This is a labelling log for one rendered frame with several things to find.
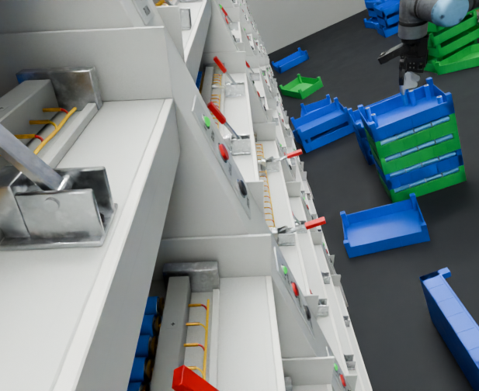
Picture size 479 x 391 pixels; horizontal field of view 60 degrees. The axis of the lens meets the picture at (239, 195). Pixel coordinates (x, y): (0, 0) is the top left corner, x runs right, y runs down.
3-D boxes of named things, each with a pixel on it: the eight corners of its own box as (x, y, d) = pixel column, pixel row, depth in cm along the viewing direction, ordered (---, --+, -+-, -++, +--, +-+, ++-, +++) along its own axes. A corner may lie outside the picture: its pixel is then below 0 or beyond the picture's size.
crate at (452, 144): (440, 127, 177) (437, 111, 173) (461, 148, 160) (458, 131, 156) (371, 152, 184) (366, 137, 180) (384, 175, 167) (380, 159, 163)
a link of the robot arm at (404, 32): (395, 27, 134) (402, 16, 140) (394, 42, 137) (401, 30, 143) (425, 26, 130) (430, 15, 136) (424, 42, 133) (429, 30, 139)
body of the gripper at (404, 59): (422, 75, 141) (426, 40, 133) (397, 74, 145) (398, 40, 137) (427, 65, 145) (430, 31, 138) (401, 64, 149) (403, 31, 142)
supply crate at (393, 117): (433, 94, 169) (430, 76, 165) (455, 112, 152) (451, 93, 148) (362, 122, 176) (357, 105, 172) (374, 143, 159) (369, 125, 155)
